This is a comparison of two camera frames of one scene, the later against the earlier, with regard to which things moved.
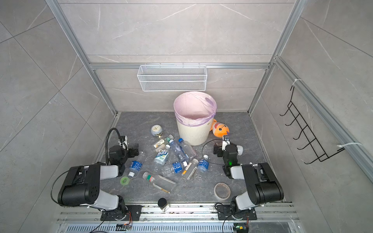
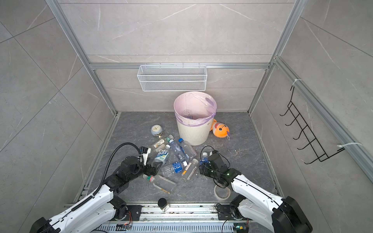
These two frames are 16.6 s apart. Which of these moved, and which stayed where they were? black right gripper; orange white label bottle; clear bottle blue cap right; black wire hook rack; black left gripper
Moved: black right gripper; black left gripper
Stayed: clear bottle blue cap right; orange white label bottle; black wire hook rack
